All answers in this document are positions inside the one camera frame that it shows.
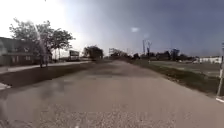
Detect dark tree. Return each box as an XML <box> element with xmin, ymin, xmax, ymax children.
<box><xmin>82</xmin><ymin>45</ymin><xmax>104</xmax><ymax>62</ymax></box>

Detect grey-brown asphalt road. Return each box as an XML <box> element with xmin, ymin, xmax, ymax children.
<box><xmin>0</xmin><ymin>59</ymin><xmax>224</xmax><ymax>128</ymax></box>

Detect utility poles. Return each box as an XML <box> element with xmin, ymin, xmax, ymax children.
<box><xmin>141</xmin><ymin>39</ymin><xmax>153</xmax><ymax>61</ymax></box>

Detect billboard sign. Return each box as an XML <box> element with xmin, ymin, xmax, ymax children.
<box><xmin>68</xmin><ymin>49</ymin><xmax>81</xmax><ymax>62</ymax></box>

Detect distant row of trees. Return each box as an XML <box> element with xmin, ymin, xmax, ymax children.
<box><xmin>108</xmin><ymin>47</ymin><xmax>198</xmax><ymax>63</ymax></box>

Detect tall leafy trees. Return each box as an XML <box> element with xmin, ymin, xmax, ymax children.
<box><xmin>9</xmin><ymin>18</ymin><xmax>75</xmax><ymax>68</ymax></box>

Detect grey parking lot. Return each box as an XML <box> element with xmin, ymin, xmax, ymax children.
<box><xmin>149</xmin><ymin>60</ymin><xmax>223</xmax><ymax>78</ymax></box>

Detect grass verge with ditch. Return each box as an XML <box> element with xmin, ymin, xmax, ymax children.
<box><xmin>128</xmin><ymin>59</ymin><xmax>224</xmax><ymax>96</ymax></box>

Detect grass strip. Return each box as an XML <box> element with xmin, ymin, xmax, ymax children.
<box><xmin>0</xmin><ymin>62</ymin><xmax>98</xmax><ymax>89</ymax></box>

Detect pale sidewalk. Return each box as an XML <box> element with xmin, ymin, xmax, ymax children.
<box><xmin>0</xmin><ymin>60</ymin><xmax>91</xmax><ymax>75</ymax></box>

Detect dark building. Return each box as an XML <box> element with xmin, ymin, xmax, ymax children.
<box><xmin>0</xmin><ymin>36</ymin><xmax>53</xmax><ymax>66</ymax></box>

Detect low white building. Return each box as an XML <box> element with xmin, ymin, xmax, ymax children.
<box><xmin>199</xmin><ymin>55</ymin><xmax>223</xmax><ymax>65</ymax></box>

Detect pale pole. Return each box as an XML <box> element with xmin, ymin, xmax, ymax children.
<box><xmin>215</xmin><ymin>41</ymin><xmax>224</xmax><ymax>104</ymax></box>

